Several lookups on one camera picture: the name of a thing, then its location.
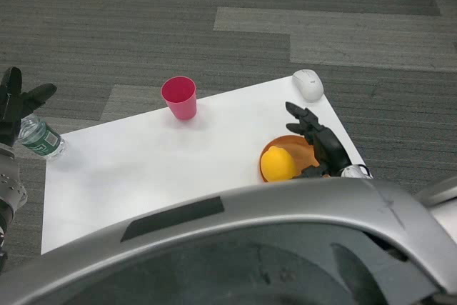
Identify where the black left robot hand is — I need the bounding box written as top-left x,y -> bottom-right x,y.
0,66 -> 58,148

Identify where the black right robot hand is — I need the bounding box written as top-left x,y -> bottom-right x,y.
284,101 -> 371,180

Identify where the yellow lemon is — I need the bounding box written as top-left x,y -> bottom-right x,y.
260,146 -> 297,182

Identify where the orange round plate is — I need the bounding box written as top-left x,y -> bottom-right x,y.
258,134 -> 331,183

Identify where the clear water bottle green label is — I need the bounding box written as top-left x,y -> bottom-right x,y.
17,113 -> 67,160

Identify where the white computer mouse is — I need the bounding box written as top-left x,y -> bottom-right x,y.
291,69 -> 325,102

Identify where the silver robot chest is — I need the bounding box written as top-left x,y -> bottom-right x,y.
0,176 -> 457,305

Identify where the pink plastic cup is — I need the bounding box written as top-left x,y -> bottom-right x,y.
161,76 -> 198,121

